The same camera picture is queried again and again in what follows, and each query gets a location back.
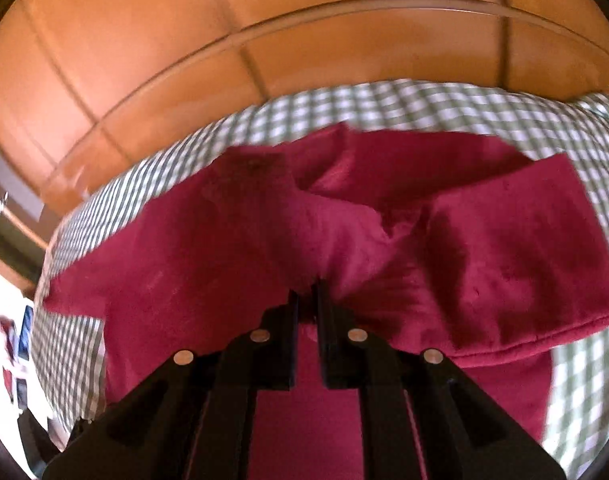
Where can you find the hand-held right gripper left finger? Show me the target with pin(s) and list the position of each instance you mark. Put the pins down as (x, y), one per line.
(288, 352)

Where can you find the wooden wardrobe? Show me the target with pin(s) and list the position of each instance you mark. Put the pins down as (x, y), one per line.
(159, 35)

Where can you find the colourful wall pictures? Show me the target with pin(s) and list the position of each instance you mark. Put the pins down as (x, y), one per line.
(24, 330)

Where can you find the wooden wall shelf unit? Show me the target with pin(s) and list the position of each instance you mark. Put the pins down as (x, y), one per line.
(4, 240)

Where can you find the red fleece top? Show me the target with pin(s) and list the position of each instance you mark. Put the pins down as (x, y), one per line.
(209, 240)

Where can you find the green checked bed sheet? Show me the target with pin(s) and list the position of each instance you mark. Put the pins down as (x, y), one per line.
(334, 105)

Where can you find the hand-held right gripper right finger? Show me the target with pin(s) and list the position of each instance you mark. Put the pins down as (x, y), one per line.
(329, 352)

